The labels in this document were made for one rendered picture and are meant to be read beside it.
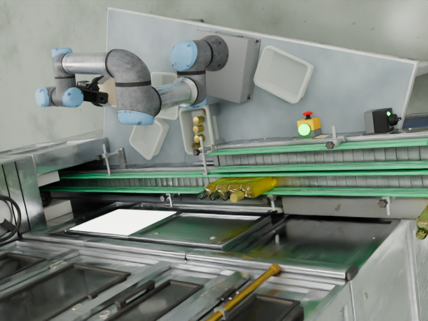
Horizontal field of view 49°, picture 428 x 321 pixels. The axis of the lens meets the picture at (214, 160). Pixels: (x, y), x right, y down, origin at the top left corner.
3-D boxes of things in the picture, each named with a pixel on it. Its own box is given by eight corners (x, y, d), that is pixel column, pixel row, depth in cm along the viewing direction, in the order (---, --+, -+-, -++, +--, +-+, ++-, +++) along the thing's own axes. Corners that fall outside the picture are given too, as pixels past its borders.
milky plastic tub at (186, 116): (196, 151, 230) (185, 155, 223) (188, 106, 226) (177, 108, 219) (225, 149, 219) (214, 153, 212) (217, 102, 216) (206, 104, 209)
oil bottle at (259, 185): (266, 185, 195) (238, 200, 178) (264, 172, 194) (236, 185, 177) (278, 185, 192) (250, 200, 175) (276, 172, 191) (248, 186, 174)
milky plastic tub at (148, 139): (139, 139, 254) (127, 142, 247) (152, 105, 243) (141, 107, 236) (160, 158, 248) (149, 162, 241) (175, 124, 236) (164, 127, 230)
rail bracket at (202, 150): (213, 171, 209) (196, 178, 200) (207, 134, 207) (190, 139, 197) (218, 171, 207) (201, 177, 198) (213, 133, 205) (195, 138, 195)
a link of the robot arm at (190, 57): (211, 38, 186) (190, 39, 176) (212, 72, 190) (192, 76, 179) (187, 39, 193) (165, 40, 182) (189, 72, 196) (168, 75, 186)
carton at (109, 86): (109, 71, 211) (97, 72, 205) (135, 78, 202) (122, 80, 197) (109, 97, 215) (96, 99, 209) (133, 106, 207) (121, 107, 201)
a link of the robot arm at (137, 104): (210, 69, 191) (139, 83, 142) (212, 105, 194) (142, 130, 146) (184, 69, 195) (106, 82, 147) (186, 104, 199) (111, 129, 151)
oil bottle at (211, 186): (232, 185, 205) (203, 199, 189) (230, 173, 205) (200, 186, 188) (242, 185, 202) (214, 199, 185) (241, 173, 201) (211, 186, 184)
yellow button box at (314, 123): (306, 134, 193) (299, 137, 187) (304, 116, 192) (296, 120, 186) (322, 134, 189) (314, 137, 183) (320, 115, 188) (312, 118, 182)
